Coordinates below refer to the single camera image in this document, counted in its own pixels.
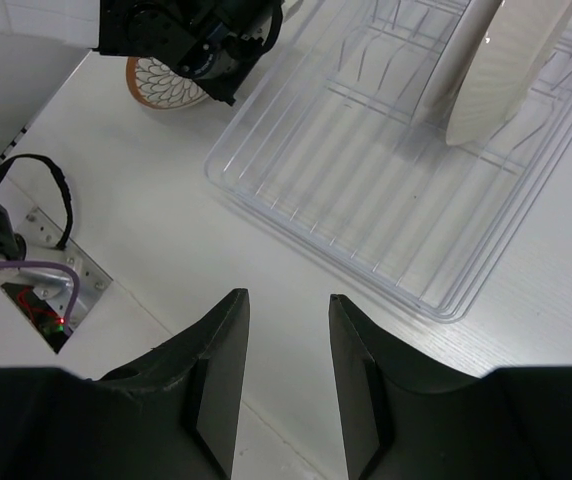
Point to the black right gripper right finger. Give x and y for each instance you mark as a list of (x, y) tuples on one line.
[(405, 415)]

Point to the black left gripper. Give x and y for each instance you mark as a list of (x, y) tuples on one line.
[(215, 44)]

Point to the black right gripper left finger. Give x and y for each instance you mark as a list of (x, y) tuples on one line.
[(172, 413)]

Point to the brown rimmed plate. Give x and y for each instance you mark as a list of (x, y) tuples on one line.
[(454, 61)]

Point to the red sunburst pattern plate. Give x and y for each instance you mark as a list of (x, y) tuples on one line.
[(517, 44)]

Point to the orange rimmed floral plate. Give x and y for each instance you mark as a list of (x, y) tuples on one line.
[(154, 85)]

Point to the white wire dish rack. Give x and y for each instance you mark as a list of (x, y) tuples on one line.
[(324, 148)]

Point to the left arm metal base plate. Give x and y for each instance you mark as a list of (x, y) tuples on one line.
[(58, 298)]

